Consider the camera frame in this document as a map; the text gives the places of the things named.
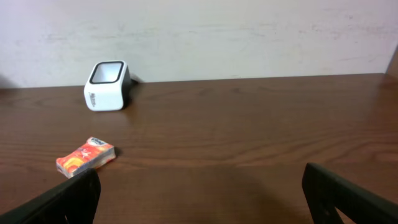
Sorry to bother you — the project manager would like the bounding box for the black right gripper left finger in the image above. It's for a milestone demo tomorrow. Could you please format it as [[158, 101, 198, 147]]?
[[1, 169, 101, 223]]

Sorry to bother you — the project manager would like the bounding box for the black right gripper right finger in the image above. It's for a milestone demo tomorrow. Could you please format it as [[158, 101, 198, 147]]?
[[302, 163, 397, 223]]

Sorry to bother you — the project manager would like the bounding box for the orange tissue pack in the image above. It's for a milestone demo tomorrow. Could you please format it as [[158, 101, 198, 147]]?
[[55, 137, 116, 178]]

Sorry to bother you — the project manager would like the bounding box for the white barcode scanner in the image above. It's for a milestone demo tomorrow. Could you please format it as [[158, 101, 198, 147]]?
[[83, 60, 132, 111]]

